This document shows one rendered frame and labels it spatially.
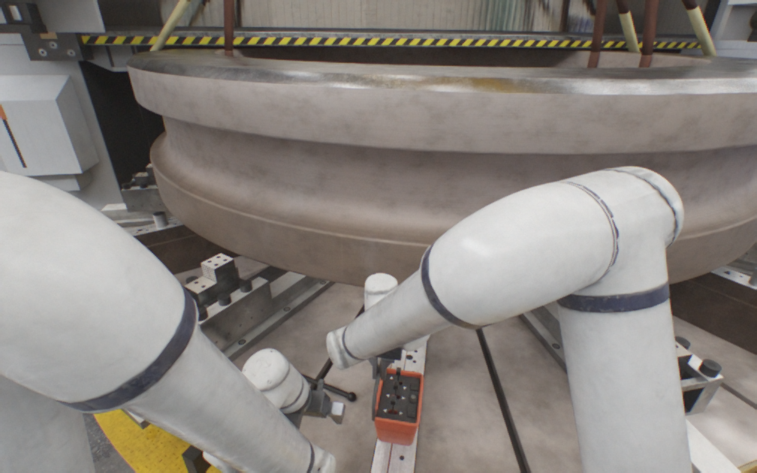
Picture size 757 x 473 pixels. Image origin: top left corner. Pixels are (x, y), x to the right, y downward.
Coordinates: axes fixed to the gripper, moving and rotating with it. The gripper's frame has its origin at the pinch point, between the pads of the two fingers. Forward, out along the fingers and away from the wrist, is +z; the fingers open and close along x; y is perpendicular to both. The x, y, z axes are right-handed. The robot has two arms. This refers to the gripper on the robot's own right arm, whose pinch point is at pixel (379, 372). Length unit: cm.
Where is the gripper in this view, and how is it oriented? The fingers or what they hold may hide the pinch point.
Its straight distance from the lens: 122.2
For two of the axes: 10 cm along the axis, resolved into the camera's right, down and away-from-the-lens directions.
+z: -0.1, 8.8, 4.7
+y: -1.8, 4.6, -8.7
